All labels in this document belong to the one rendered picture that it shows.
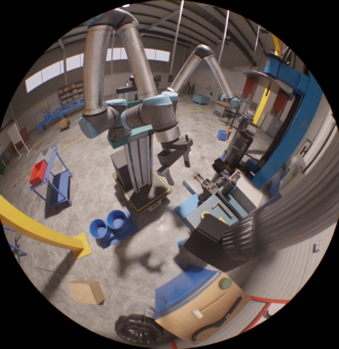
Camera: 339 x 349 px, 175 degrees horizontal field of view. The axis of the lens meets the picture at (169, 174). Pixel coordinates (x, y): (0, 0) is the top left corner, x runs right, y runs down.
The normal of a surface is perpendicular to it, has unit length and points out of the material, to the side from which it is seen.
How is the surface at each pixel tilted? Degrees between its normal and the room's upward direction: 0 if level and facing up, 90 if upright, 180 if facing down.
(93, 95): 98
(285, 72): 90
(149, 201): 0
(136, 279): 0
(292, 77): 90
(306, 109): 90
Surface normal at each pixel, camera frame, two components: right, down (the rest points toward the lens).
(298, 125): -0.80, 0.41
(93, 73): 0.54, 0.76
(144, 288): 0.11, -0.63
